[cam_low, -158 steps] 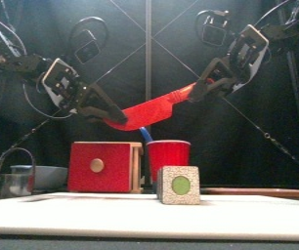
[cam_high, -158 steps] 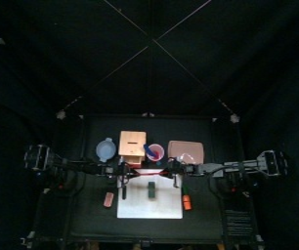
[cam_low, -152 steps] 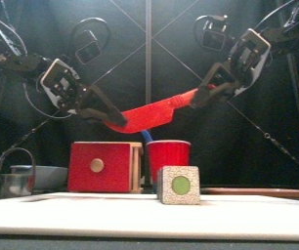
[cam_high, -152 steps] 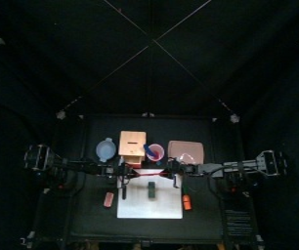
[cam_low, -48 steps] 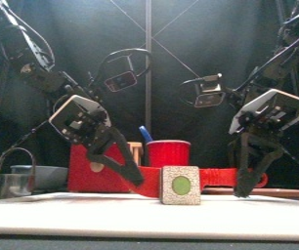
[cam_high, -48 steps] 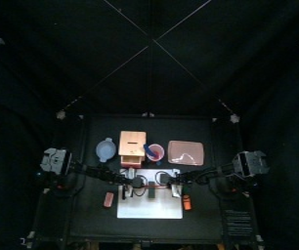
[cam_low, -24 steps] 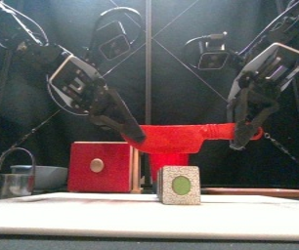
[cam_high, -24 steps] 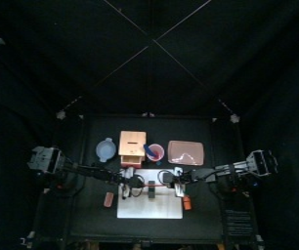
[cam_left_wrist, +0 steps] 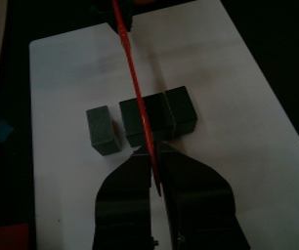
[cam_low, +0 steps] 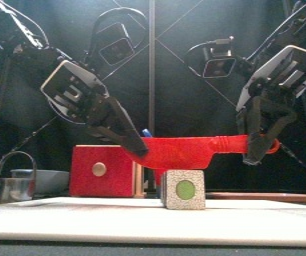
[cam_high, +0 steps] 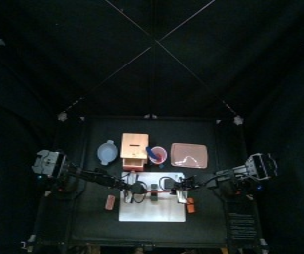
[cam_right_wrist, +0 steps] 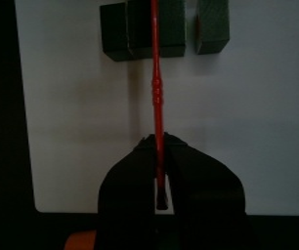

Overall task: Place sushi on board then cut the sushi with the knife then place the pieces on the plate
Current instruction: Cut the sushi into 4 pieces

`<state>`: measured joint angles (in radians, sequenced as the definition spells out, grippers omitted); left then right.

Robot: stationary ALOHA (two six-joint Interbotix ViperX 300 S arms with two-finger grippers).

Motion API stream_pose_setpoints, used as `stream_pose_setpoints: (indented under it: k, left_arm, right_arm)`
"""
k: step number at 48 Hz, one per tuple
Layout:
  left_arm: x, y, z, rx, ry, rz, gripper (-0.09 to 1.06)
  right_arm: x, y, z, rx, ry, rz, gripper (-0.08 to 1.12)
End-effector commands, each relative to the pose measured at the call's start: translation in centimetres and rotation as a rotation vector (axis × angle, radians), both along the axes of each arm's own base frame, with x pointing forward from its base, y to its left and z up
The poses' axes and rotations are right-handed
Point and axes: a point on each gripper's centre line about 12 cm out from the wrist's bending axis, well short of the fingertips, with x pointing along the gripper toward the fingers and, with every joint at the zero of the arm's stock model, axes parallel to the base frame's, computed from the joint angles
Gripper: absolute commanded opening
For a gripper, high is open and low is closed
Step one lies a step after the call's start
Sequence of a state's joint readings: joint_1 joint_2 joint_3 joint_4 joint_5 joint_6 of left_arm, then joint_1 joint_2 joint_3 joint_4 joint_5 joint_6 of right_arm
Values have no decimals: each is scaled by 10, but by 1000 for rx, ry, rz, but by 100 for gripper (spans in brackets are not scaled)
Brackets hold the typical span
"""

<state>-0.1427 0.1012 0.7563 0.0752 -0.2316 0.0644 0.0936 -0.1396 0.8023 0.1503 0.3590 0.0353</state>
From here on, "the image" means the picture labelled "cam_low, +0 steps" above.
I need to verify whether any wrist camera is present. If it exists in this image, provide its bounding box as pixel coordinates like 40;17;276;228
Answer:
96;22;137;66
201;37;239;80

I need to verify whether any light wooden box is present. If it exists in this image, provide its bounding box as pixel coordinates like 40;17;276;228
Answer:
73;143;145;198

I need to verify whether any red fronted wooden drawer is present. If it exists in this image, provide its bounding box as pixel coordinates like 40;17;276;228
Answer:
68;144;136;198

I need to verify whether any small metal bucket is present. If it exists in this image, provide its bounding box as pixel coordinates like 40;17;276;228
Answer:
0;150;38;204

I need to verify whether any white cutting board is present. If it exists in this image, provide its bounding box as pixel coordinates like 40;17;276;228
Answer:
0;196;306;248

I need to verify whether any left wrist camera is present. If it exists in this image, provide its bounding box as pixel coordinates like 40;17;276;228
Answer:
96;22;137;66

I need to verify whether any light blue bowl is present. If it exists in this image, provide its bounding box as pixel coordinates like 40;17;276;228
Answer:
10;168;70;195

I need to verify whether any green wrapped sushi piece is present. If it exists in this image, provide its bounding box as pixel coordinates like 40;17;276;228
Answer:
162;168;207;211

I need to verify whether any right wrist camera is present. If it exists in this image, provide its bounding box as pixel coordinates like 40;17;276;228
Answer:
201;37;239;80

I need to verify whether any pink rectangular plate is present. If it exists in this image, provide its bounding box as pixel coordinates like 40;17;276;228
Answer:
204;191;306;205

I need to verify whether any vertical metal frame pole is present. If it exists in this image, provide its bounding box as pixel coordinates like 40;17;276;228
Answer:
148;0;156;135

